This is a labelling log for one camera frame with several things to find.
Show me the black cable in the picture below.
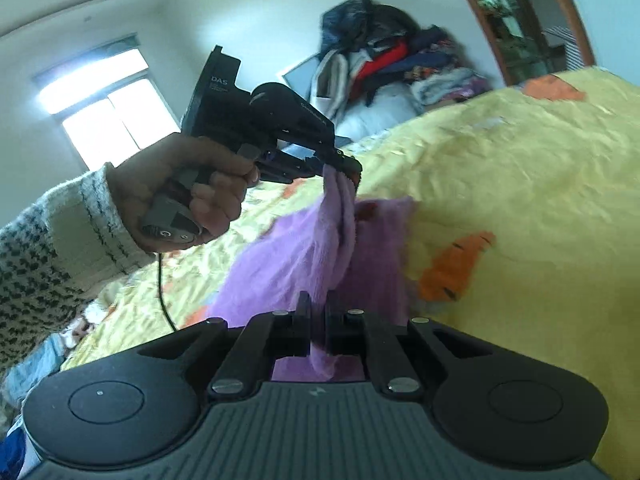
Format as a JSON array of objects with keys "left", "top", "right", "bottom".
[{"left": 156, "top": 251, "right": 178, "bottom": 333}]

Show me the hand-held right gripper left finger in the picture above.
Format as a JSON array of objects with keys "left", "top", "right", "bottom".
[{"left": 139, "top": 290, "right": 312, "bottom": 397}]

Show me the window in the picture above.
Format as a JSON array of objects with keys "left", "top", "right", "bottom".
[{"left": 31, "top": 34, "right": 182, "bottom": 172}]

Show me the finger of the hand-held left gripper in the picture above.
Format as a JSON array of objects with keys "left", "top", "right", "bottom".
[
  {"left": 256, "top": 152, "right": 327, "bottom": 185},
  {"left": 277, "top": 140, "right": 364, "bottom": 176}
]

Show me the yellow printed blanket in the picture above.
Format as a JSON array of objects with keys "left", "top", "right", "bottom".
[{"left": 59, "top": 65, "right": 640, "bottom": 463}]

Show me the tall pile of dark clothes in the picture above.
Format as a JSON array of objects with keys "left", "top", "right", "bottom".
[{"left": 310, "top": 0, "right": 495, "bottom": 110}]

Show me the striped cloth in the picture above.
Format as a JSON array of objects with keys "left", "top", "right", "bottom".
[{"left": 542, "top": 26, "right": 582, "bottom": 72}]

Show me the wooden door frame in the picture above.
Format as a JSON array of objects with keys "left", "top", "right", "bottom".
[{"left": 444, "top": 0, "right": 597, "bottom": 87}]

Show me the person's left hand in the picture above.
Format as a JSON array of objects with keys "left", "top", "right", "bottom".
[{"left": 106, "top": 133, "right": 262, "bottom": 256}]

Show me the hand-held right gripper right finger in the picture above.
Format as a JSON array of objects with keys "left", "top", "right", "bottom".
[{"left": 324, "top": 291, "right": 490, "bottom": 397}]

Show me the purple garment with striped cuff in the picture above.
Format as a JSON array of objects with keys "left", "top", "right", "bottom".
[{"left": 206, "top": 164, "right": 417, "bottom": 382}]

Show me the grey board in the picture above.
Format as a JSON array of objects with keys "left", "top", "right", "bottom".
[{"left": 281, "top": 54, "right": 322, "bottom": 95}]

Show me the pale blue bedding bundle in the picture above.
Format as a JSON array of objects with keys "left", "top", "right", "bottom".
[{"left": 331, "top": 82, "right": 427, "bottom": 140}]

